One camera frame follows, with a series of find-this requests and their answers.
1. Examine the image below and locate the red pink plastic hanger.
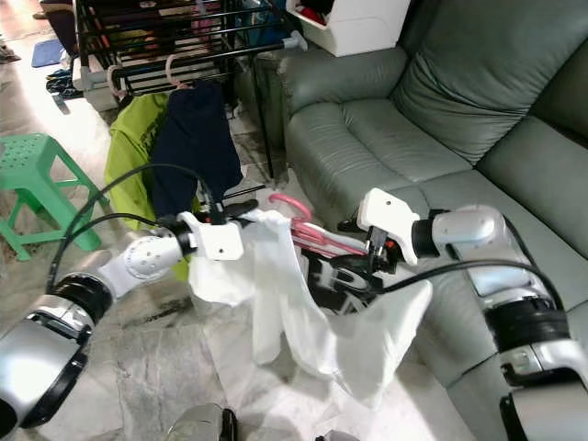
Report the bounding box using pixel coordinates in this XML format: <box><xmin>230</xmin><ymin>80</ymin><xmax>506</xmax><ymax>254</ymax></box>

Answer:
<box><xmin>267</xmin><ymin>191</ymin><xmax>370</xmax><ymax>260</ymax></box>

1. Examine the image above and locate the white garment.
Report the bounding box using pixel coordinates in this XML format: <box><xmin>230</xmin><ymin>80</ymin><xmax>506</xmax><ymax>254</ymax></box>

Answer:
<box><xmin>189</xmin><ymin>209</ymin><xmax>435</xmax><ymax>412</ymax></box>

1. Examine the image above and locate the pale pink plastic hanger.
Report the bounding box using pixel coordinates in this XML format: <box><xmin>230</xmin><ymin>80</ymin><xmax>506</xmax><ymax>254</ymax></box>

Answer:
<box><xmin>165</xmin><ymin>53</ymin><xmax>194</xmax><ymax>91</ymax></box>
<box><xmin>106</xmin><ymin>64</ymin><xmax>130</xmax><ymax>100</ymax></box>

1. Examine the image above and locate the navy blue garment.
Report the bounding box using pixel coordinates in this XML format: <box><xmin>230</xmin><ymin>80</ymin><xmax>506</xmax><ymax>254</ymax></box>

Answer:
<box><xmin>150</xmin><ymin>81</ymin><xmax>245</xmax><ymax>221</ymax></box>

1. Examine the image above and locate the lime green shirt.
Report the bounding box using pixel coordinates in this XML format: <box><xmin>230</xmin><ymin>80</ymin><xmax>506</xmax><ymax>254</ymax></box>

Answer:
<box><xmin>103</xmin><ymin>92</ymin><xmax>194</xmax><ymax>282</ymax></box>

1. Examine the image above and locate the black metal drying rack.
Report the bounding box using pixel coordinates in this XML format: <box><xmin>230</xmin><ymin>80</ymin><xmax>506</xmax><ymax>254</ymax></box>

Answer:
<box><xmin>73</xmin><ymin>0</ymin><xmax>309</xmax><ymax>182</ymax></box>

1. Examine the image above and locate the white low bench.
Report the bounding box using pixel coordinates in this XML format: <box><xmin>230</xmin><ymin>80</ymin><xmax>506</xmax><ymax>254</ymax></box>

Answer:
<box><xmin>69</xmin><ymin>53</ymin><xmax>111</xmax><ymax>111</ymax></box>

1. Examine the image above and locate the green plastic stool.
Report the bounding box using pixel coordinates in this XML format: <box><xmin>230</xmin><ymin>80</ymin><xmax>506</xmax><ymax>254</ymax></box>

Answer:
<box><xmin>0</xmin><ymin>133</ymin><xmax>105</xmax><ymax>262</ymax></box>

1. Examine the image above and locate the grey green leather sofa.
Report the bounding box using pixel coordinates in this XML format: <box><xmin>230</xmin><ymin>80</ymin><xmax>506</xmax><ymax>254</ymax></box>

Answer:
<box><xmin>276</xmin><ymin>0</ymin><xmax>588</xmax><ymax>441</ymax></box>

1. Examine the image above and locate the white storage box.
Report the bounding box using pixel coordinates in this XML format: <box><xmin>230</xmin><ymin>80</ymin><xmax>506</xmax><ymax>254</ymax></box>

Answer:
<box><xmin>285</xmin><ymin>0</ymin><xmax>413</xmax><ymax>59</ymax></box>

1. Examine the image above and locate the grey robot left foot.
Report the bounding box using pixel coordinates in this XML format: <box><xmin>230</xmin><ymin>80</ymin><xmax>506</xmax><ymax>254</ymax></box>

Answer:
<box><xmin>165</xmin><ymin>402</ymin><xmax>240</xmax><ymax>441</ymax></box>

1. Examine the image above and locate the blue floor mat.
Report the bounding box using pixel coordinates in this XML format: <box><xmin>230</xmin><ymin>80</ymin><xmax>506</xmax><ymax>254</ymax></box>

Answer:
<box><xmin>32</xmin><ymin>39</ymin><xmax>67</xmax><ymax>68</ymax></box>

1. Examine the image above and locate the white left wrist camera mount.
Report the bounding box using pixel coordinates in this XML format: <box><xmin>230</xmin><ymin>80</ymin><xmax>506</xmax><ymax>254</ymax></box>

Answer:
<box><xmin>179</xmin><ymin>210</ymin><xmax>245</xmax><ymax>262</ymax></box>

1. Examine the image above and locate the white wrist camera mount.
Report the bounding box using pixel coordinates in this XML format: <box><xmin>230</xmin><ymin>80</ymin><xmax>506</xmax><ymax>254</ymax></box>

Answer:
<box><xmin>179</xmin><ymin>210</ymin><xmax>245</xmax><ymax>262</ymax></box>
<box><xmin>356</xmin><ymin>187</ymin><xmax>421</xmax><ymax>268</ymax></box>

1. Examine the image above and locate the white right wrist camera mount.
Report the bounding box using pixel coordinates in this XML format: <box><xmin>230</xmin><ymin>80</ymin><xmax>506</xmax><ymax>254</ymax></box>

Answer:
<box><xmin>356</xmin><ymin>187</ymin><xmax>421</xmax><ymax>268</ymax></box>

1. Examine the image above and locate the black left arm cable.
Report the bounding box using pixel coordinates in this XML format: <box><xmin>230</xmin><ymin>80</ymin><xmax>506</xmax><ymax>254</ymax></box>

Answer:
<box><xmin>46</xmin><ymin>163</ymin><xmax>218</xmax><ymax>293</ymax></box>

